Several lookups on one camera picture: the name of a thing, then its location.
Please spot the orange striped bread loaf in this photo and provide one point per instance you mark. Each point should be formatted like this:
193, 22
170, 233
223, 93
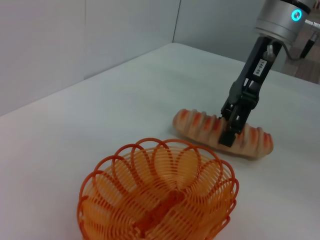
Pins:
200, 127

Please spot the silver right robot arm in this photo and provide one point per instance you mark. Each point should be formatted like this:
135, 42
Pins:
282, 20

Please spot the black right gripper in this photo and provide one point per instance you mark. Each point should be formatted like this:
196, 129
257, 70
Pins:
255, 72

